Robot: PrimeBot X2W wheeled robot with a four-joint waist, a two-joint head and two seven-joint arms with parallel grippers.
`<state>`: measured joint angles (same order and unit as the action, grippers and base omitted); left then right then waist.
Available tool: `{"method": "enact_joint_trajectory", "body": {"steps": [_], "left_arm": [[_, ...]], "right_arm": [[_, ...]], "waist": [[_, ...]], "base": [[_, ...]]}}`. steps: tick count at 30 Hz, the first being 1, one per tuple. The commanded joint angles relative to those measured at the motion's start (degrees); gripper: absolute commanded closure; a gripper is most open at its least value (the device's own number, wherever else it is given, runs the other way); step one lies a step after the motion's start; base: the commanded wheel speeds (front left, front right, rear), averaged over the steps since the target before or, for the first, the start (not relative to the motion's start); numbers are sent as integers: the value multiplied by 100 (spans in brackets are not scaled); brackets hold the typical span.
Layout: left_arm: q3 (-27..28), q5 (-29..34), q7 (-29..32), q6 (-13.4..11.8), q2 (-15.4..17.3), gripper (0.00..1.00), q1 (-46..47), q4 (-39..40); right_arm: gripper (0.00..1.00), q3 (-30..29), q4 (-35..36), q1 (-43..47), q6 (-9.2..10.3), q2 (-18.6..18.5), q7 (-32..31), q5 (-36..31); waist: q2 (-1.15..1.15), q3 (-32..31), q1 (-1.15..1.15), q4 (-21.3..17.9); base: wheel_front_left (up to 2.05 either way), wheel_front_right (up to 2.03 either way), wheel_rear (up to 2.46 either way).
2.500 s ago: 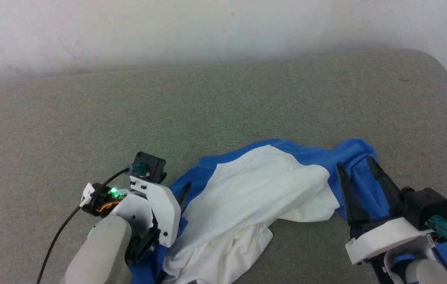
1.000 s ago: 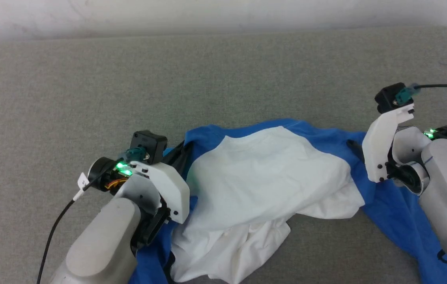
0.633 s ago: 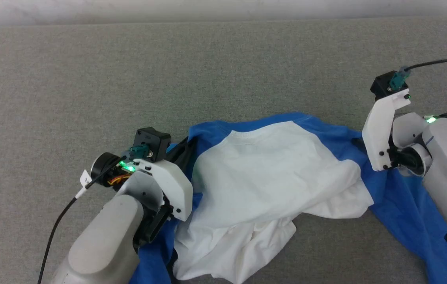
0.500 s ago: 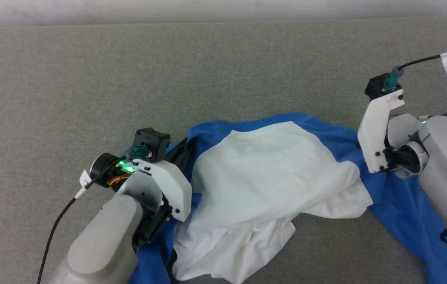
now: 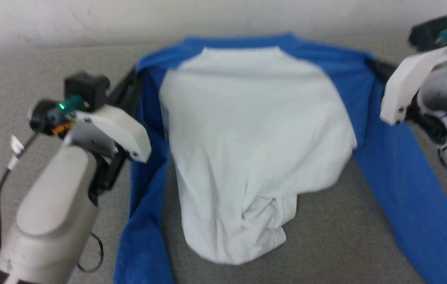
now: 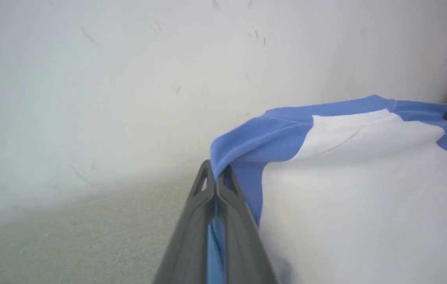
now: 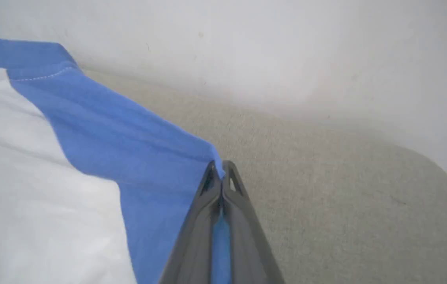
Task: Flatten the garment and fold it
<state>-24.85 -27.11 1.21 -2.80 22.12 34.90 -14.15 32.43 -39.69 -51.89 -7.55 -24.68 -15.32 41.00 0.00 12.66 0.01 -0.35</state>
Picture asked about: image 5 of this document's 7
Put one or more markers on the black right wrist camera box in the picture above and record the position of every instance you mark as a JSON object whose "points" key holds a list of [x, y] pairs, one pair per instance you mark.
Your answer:
{"points": [[430, 33]]}

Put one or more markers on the white shirt with blue sleeves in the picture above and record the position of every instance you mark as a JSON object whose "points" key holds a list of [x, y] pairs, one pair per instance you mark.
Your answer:
{"points": [[247, 126]]}

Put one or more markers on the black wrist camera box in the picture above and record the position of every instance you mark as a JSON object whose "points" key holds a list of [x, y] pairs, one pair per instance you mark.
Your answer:
{"points": [[430, 33], [86, 88]]}

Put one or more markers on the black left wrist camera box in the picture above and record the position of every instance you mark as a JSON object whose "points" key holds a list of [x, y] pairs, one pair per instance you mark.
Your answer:
{"points": [[86, 88]]}

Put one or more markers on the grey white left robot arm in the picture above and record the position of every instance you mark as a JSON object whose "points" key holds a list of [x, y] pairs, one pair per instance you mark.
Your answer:
{"points": [[49, 213]]}

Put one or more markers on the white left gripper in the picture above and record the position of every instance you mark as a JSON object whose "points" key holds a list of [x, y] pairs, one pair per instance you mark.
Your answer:
{"points": [[116, 128]]}

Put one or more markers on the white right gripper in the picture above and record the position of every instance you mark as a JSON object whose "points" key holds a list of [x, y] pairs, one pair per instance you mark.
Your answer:
{"points": [[410, 83]]}

